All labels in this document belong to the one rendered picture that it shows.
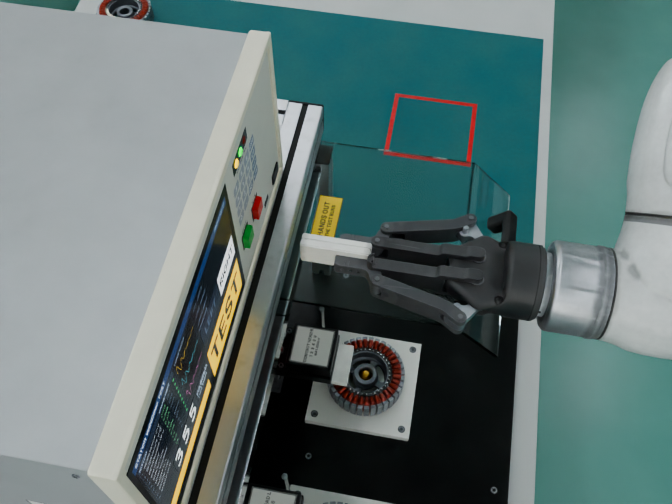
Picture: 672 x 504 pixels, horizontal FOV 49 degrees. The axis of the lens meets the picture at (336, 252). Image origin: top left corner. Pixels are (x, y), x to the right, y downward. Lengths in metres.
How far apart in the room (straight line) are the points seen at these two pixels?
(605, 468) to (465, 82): 1.01
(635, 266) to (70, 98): 0.53
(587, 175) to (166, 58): 1.86
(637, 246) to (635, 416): 1.36
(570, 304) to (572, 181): 1.71
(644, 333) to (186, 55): 0.49
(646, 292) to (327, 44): 1.02
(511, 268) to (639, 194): 0.14
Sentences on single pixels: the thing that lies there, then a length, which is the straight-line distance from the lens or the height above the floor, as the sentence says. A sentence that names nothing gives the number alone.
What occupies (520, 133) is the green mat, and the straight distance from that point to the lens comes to 1.46.
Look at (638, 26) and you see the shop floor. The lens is 2.99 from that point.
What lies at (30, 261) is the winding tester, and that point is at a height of 1.32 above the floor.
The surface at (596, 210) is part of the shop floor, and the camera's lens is 2.36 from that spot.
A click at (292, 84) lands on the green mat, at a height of 0.75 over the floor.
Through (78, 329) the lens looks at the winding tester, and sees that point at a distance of 0.58.
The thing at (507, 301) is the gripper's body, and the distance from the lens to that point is 0.72.
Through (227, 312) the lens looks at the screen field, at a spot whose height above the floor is 1.17.
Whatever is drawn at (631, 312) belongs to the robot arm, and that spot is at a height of 1.21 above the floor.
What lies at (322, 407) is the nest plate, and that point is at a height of 0.78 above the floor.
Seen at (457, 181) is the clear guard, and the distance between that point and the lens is 0.95.
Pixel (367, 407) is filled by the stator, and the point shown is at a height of 0.81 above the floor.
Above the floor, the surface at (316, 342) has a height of 0.87.
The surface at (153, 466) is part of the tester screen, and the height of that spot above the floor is 1.25.
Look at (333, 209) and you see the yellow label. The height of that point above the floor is 1.07.
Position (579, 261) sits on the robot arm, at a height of 1.22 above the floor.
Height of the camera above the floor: 1.80
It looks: 57 degrees down
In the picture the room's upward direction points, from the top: straight up
